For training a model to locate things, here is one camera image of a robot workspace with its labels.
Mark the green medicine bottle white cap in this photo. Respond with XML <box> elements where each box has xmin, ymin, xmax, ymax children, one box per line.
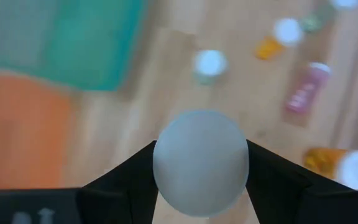
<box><xmin>300</xmin><ymin>0</ymin><xmax>358</xmax><ymax>34</ymax></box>

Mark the orange plastic bin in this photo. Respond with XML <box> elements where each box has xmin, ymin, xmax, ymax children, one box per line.
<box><xmin>0</xmin><ymin>73</ymin><xmax>74</xmax><ymax>191</ymax></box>

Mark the green plastic bin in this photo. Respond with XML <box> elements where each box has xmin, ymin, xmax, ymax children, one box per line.
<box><xmin>0</xmin><ymin>0</ymin><xmax>150</xmax><ymax>91</ymax></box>

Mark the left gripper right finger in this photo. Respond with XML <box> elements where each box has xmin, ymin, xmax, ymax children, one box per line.
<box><xmin>246</xmin><ymin>139</ymin><xmax>312</xmax><ymax>224</ymax></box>

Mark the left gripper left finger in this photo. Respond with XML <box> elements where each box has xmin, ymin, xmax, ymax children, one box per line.
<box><xmin>79</xmin><ymin>139</ymin><xmax>160</xmax><ymax>224</ymax></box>

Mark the orange medicine bottle white cap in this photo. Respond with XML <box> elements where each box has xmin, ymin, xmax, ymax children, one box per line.
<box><xmin>254</xmin><ymin>17</ymin><xmax>304</xmax><ymax>62</ymax></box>

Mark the large white-capped medicine bottle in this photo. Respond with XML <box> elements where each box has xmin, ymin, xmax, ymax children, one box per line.
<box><xmin>152</xmin><ymin>109</ymin><xmax>250</xmax><ymax>218</ymax></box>

